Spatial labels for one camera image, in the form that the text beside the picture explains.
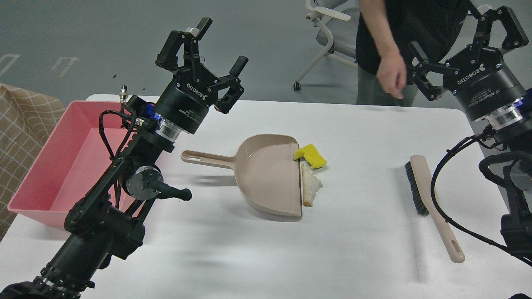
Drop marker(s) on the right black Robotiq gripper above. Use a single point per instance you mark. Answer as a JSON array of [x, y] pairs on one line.
[[480, 84]]

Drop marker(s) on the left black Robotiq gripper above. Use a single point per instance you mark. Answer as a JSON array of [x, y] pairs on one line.
[[194, 89]]

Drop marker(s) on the beige plastic dustpan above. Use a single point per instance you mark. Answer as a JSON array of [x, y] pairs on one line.
[[265, 172]]

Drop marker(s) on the yellow sponge piece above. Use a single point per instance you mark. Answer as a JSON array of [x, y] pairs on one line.
[[310, 154]]

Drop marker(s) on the white bread slice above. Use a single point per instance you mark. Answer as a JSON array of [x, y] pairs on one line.
[[310, 186]]

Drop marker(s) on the person's forearm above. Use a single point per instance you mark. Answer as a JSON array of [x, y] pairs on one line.
[[375, 17]]

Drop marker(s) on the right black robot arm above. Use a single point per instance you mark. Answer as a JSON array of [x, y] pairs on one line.
[[509, 127]]

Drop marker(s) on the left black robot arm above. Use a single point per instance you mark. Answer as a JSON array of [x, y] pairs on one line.
[[109, 220]]

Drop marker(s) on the pink plastic bin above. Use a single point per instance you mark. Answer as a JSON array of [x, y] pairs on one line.
[[70, 163]]

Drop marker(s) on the person's bare hand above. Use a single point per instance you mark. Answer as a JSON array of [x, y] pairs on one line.
[[391, 74]]

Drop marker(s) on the person in black shirt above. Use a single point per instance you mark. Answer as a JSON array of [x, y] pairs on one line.
[[434, 24]]

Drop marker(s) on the grey office chair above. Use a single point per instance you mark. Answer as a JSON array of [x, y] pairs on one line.
[[337, 34]]

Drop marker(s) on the tan checkered cloth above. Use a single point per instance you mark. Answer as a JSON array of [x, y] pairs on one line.
[[27, 119]]

